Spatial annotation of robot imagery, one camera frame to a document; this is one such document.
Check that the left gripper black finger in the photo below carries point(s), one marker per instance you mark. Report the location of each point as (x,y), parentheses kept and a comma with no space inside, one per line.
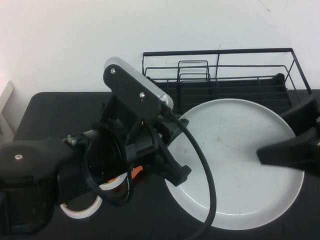
(172,170)
(175,128)

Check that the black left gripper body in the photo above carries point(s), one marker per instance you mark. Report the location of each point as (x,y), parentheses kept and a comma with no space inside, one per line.
(140,150)

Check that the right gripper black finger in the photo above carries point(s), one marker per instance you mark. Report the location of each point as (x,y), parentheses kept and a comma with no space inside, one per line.
(295,152)
(305,115)

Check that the white round plate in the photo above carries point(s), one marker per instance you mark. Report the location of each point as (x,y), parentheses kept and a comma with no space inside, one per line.
(237,175)

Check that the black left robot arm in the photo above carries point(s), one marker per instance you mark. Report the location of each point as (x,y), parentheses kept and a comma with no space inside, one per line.
(30,162)

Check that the orange foam cube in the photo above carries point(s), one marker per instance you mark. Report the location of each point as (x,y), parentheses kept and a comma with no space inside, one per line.
(137,172)

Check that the white double-sided tape roll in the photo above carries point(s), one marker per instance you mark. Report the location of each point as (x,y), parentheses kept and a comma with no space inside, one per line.
(80,215)
(111,186)

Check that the black plastic drip tray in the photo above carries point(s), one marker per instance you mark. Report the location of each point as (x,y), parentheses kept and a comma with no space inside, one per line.
(250,91)

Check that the grey panel beside table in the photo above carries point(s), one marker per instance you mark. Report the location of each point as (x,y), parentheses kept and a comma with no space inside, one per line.
(6,105)

